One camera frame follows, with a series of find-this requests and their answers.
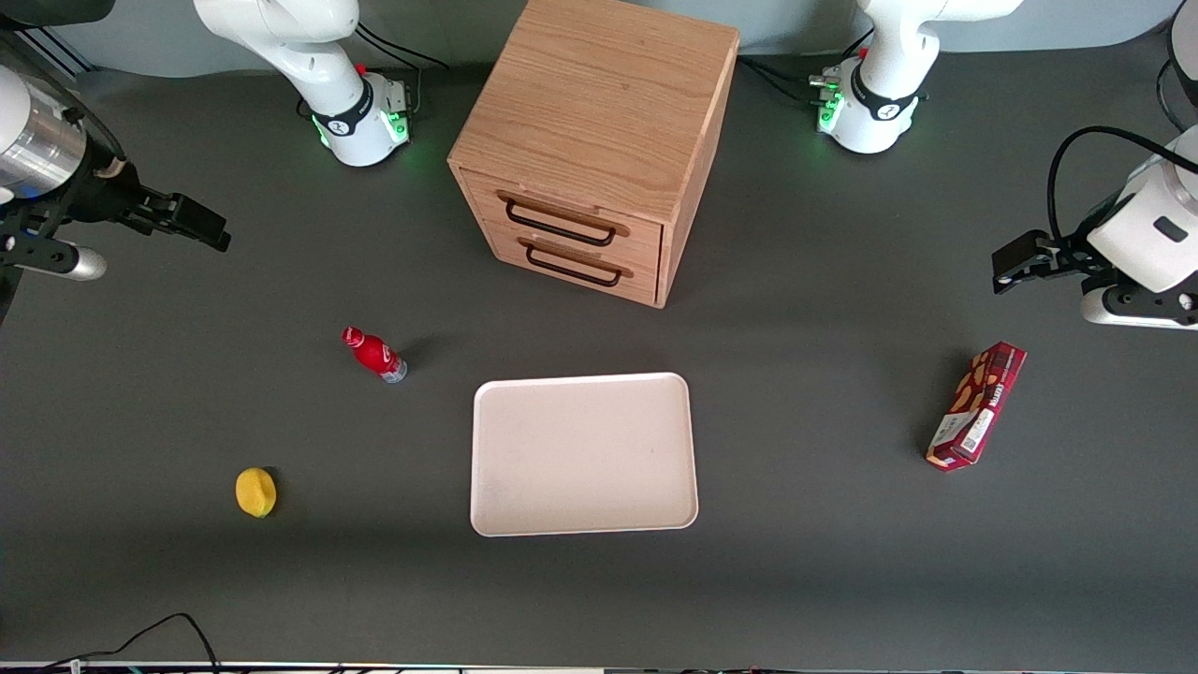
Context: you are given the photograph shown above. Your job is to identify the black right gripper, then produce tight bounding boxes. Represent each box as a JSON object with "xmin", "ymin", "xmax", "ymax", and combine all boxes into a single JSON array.
[{"xmin": 58, "ymin": 157, "xmax": 231, "ymax": 253}]

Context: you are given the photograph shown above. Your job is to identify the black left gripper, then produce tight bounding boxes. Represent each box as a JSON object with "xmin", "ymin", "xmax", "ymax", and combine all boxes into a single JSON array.
[{"xmin": 992, "ymin": 225, "xmax": 1119, "ymax": 297}]

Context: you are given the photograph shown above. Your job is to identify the small red coke bottle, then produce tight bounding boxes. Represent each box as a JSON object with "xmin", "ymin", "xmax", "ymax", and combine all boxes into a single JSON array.
[{"xmin": 341, "ymin": 326, "xmax": 409, "ymax": 385}]

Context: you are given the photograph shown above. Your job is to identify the beige plastic tray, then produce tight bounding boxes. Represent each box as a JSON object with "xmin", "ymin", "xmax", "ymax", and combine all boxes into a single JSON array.
[{"xmin": 469, "ymin": 372, "xmax": 700, "ymax": 538}]

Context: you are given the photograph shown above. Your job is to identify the red cookie box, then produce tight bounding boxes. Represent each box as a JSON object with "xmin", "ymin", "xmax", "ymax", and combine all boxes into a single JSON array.
[{"xmin": 926, "ymin": 341, "xmax": 1028, "ymax": 473}]

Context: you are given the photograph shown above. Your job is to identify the yellow lemon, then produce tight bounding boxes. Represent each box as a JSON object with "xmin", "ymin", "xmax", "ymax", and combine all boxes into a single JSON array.
[{"xmin": 235, "ymin": 467, "xmax": 278, "ymax": 519}]

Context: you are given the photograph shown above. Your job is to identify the wooden drawer cabinet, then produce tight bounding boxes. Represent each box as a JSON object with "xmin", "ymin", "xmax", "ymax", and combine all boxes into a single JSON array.
[{"xmin": 447, "ymin": 0, "xmax": 741, "ymax": 310}]

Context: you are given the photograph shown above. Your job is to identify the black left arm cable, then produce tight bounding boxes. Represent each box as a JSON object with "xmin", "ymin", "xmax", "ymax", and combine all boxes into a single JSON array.
[{"xmin": 1046, "ymin": 125, "xmax": 1198, "ymax": 246}]

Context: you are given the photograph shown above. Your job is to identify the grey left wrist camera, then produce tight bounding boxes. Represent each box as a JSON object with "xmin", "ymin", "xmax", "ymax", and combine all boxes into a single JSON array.
[{"xmin": 1081, "ymin": 277, "xmax": 1198, "ymax": 330}]

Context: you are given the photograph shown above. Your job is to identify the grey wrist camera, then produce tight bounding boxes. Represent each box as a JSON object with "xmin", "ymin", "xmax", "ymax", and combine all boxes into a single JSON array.
[
  {"xmin": 1081, "ymin": 277, "xmax": 1198, "ymax": 330},
  {"xmin": 0, "ymin": 208, "xmax": 108, "ymax": 283}
]

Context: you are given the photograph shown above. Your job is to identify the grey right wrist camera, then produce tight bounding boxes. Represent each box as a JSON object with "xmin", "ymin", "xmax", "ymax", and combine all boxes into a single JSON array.
[{"xmin": 0, "ymin": 208, "xmax": 108, "ymax": 283}]

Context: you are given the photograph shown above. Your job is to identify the white device with black cable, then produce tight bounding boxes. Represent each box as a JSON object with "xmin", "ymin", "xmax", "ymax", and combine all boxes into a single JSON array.
[{"xmin": 1157, "ymin": 0, "xmax": 1198, "ymax": 132}]

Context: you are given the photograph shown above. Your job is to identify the black right base cables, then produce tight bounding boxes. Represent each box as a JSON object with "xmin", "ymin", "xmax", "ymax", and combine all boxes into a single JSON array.
[{"xmin": 354, "ymin": 21, "xmax": 452, "ymax": 118}]

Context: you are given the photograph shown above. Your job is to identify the black base cables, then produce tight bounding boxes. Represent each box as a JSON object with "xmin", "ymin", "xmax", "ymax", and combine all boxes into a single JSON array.
[
  {"xmin": 738, "ymin": 28, "xmax": 876, "ymax": 106},
  {"xmin": 354, "ymin": 21, "xmax": 452, "ymax": 118}
]

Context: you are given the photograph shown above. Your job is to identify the black left base cables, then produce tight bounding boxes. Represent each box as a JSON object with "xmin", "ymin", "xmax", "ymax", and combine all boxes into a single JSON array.
[{"xmin": 738, "ymin": 28, "xmax": 876, "ymax": 106}]

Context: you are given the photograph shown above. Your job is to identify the wooden drawer with black handle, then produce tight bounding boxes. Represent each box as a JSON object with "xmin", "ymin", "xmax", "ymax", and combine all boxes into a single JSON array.
[
  {"xmin": 477, "ymin": 217, "xmax": 662, "ymax": 306},
  {"xmin": 459, "ymin": 168, "xmax": 665, "ymax": 267}
]

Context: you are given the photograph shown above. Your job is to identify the black cable at table edge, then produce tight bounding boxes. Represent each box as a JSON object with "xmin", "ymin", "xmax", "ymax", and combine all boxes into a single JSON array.
[{"xmin": 37, "ymin": 612, "xmax": 222, "ymax": 674}]

